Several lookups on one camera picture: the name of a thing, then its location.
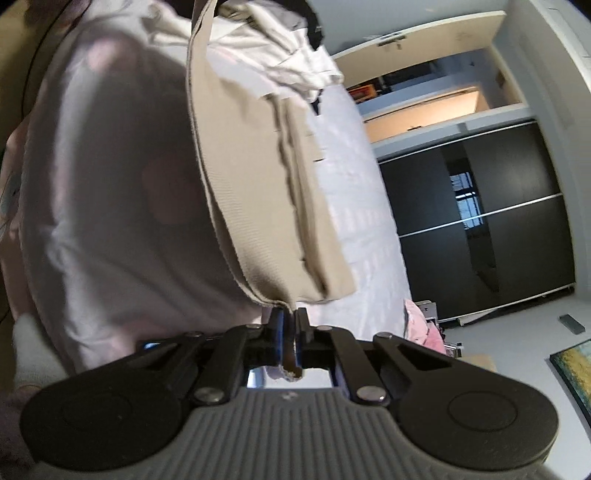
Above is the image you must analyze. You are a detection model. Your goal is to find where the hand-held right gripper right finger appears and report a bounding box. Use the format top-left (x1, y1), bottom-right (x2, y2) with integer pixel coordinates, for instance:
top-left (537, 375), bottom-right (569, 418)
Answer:
top-left (293, 308), bottom-right (462, 407)

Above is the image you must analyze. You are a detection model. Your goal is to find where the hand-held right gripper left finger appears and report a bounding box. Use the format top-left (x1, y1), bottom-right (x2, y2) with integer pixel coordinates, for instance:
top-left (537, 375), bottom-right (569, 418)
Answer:
top-left (115, 308), bottom-right (284, 406)

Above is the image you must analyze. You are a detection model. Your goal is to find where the beige sweater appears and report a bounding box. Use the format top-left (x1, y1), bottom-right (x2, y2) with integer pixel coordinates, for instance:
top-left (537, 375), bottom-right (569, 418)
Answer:
top-left (186, 0), bottom-right (357, 381)

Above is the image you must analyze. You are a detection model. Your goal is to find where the pale pink cloth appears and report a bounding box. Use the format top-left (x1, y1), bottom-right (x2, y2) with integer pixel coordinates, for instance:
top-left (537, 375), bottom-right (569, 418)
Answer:
top-left (403, 299), bottom-right (445, 355)

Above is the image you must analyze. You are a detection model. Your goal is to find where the beige padded headboard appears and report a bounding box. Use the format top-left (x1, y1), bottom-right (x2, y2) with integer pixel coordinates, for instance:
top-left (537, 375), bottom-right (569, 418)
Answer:
top-left (461, 353), bottom-right (499, 373)

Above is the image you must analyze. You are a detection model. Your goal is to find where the polka dot bed sheet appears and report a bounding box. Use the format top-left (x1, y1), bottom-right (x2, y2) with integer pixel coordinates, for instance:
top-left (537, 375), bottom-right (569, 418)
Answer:
top-left (14, 0), bottom-right (414, 388)

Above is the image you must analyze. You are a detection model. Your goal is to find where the black sliding wardrobe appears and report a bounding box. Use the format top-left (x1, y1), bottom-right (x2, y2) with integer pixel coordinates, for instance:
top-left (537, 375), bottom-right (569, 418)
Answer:
top-left (374, 119), bottom-right (578, 324)

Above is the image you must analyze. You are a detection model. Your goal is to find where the beige hallway door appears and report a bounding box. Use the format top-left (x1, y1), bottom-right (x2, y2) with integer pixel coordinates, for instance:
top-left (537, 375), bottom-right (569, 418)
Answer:
top-left (362, 87), bottom-right (491, 145)

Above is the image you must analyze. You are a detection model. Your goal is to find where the framed painting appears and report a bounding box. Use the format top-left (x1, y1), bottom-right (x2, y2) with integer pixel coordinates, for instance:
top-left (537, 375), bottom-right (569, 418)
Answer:
top-left (549, 339), bottom-right (591, 418)

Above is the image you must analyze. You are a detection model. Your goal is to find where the navy garment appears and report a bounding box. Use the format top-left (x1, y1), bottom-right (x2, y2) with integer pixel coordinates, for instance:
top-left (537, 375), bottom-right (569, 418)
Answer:
top-left (277, 0), bottom-right (324, 49)

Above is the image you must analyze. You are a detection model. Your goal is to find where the white bedroom door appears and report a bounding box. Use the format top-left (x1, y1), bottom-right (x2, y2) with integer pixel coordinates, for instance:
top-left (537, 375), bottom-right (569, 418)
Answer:
top-left (331, 10), bottom-right (509, 63)

